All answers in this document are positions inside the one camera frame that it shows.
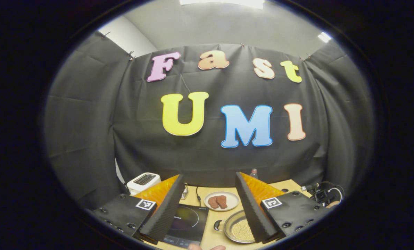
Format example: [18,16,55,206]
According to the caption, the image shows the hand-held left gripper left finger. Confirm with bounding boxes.
[93,174,185,243]

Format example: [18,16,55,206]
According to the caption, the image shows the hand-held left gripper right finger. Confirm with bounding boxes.
[235,172,330,243]

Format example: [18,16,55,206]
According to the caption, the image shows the steel pot with black handle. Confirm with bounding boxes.
[214,210,263,244]

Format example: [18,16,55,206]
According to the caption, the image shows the black induction cooktop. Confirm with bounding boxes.
[163,204,209,249]

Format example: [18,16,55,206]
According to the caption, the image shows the soybeans in pot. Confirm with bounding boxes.
[230,219,256,243]

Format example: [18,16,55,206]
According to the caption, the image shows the white round plate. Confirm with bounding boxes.
[204,191,240,212]

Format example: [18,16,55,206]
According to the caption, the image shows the white toaster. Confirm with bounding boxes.
[126,172,162,195]

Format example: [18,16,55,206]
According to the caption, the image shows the black backdrop cloth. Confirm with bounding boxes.
[44,31,374,209]

